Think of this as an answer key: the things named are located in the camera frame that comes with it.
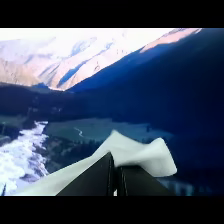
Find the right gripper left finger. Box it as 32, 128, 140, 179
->
56, 151, 116, 197

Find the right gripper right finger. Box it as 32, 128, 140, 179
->
117, 165, 174, 197

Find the white shirt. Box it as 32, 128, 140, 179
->
14, 129, 178, 197

